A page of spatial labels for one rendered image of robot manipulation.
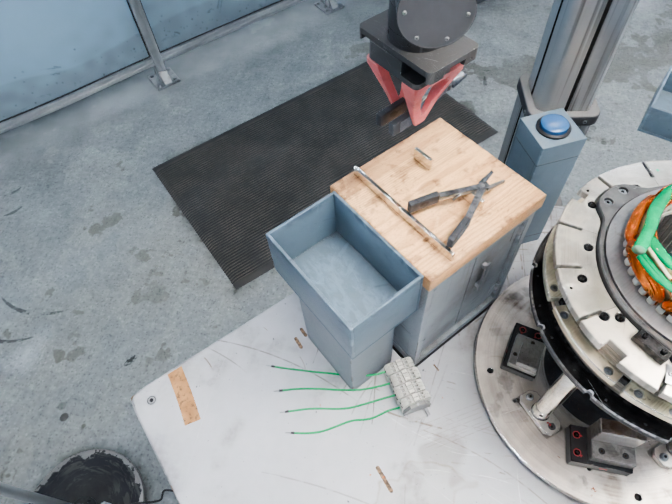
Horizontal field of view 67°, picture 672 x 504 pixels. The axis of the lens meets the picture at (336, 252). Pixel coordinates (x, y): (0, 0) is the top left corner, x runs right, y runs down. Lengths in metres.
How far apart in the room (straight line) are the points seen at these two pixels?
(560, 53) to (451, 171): 0.35
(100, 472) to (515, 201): 1.43
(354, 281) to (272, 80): 2.02
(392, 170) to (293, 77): 1.97
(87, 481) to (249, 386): 0.98
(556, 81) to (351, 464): 0.71
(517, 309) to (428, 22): 0.59
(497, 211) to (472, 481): 0.39
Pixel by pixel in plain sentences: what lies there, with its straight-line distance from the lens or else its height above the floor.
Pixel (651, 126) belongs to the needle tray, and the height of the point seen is 1.04.
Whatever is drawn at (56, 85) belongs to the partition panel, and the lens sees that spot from 2.63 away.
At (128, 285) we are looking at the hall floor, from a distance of 2.01.
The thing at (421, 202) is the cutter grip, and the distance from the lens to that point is 0.61.
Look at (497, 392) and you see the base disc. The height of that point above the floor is 0.80.
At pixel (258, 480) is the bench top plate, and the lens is 0.81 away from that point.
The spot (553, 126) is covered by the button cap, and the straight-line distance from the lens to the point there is 0.82.
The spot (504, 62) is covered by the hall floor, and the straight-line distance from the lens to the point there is 2.74.
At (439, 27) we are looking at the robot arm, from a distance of 0.41.
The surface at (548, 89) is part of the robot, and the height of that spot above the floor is 0.97.
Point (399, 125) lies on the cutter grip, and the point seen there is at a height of 1.19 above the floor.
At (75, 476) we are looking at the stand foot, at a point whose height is 0.02.
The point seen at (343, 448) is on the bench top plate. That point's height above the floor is 0.78.
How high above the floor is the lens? 1.57
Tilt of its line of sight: 56 degrees down
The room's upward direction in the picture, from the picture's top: 5 degrees counter-clockwise
